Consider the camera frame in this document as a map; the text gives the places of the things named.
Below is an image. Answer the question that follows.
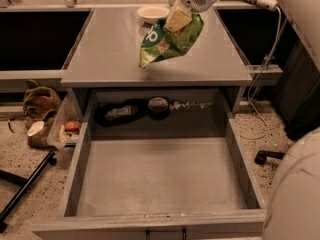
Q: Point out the brown paper bag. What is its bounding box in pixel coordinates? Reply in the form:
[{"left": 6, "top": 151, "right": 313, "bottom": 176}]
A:
[{"left": 23, "top": 80, "right": 62, "bottom": 148}]

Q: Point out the white bowl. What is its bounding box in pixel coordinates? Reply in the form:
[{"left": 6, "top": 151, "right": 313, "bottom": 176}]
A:
[{"left": 137, "top": 6, "right": 170, "bottom": 24}]

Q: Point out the black metal stand leg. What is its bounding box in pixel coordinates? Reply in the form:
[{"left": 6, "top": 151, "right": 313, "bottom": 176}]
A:
[{"left": 0, "top": 150, "right": 57, "bottom": 233}]

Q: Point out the black tape roll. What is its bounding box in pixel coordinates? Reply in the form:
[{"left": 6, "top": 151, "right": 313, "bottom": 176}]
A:
[{"left": 148, "top": 97, "right": 169, "bottom": 113}]

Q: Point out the red apple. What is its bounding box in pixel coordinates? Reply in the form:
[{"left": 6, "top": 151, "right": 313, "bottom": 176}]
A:
[{"left": 65, "top": 121, "right": 79, "bottom": 132}]

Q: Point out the black office chair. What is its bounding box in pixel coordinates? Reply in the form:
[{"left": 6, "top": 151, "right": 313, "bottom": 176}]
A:
[{"left": 254, "top": 150, "right": 285, "bottom": 165}]

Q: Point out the grey open drawer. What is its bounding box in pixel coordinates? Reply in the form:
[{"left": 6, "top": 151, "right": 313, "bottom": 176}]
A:
[{"left": 33, "top": 88, "right": 265, "bottom": 240}]

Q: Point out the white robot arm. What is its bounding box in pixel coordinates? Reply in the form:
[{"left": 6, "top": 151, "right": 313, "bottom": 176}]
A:
[{"left": 262, "top": 0, "right": 320, "bottom": 240}]

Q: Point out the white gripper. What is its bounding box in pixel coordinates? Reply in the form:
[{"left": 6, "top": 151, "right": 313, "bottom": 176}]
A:
[{"left": 164, "top": 0, "right": 218, "bottom": 32}]

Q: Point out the grey counter cabinet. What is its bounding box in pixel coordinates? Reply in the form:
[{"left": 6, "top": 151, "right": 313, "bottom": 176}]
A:
[{"left": 60, "top": 5, "right": 254, "bottom": 115}]

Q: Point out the black drawer handle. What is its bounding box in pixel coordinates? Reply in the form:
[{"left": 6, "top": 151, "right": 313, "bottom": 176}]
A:
[{"left": 145, "top": 228, "right": 187, "bottom": 240}]

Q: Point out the green rice chip bag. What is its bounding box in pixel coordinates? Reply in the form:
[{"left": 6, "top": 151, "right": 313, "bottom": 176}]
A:
[{"left": 138, "top": 13, "right": 204, "bottom": 68}]

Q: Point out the clear plastic bin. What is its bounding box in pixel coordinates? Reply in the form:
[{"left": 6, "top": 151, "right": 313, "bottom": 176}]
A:
[{"left": 47, "top": 96, "right": 82, "bottom": 150}]

